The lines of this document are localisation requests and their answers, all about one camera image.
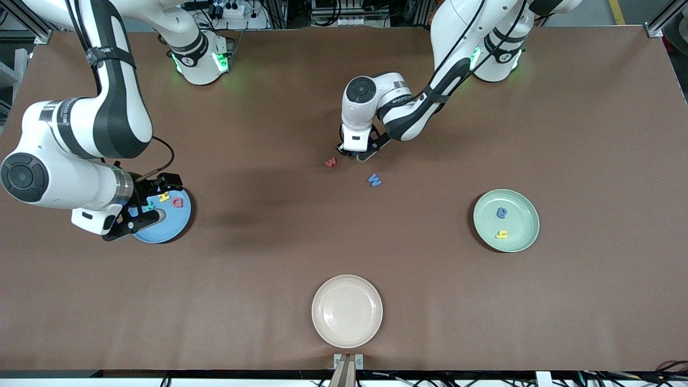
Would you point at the aluminium frame profile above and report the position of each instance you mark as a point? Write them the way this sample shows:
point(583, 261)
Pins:
point(666, 16)
point(38, 37)

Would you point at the black equipment rack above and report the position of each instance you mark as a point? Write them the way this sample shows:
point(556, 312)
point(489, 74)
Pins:
point(349, 11)

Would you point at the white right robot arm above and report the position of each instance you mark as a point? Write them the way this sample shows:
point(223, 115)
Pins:
point(54, 177)

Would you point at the blue plate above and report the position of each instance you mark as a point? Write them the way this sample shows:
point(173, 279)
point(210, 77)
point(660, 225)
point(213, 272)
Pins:
point(174, 223)

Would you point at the red foam small w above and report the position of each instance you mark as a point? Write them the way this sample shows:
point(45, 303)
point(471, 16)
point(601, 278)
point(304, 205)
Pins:
point(331, 162)

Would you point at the grey side fixture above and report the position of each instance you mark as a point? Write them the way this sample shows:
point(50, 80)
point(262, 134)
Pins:
point(8, 75)

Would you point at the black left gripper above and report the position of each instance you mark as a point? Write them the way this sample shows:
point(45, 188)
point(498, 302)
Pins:
point(345, 152)

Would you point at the yellow foam letter H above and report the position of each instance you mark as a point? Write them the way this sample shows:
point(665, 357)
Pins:
point(164, 196)

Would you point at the metal table edge bracket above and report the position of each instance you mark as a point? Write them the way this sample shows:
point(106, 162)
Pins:
point(338, 359)

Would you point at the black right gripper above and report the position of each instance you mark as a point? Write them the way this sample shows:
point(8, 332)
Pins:
point(142, 192)

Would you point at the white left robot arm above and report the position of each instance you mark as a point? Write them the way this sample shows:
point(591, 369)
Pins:
point(360, 91)

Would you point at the white power strip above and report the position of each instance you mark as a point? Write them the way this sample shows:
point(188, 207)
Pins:
point(231, 11)

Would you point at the beige plate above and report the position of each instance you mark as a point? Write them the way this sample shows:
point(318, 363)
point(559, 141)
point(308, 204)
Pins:
point(346, 312)

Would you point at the green plate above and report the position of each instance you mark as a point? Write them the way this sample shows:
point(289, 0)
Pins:
point(518, 228)

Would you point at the blue foam capital W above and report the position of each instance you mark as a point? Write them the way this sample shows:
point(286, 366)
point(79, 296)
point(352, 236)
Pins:
point(374, 180)

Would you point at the white block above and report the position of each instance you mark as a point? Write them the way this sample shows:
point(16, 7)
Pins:
point(543, 379)

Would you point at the red foam letter Q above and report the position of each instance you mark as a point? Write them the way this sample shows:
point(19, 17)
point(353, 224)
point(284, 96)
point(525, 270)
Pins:
point(173, 202)

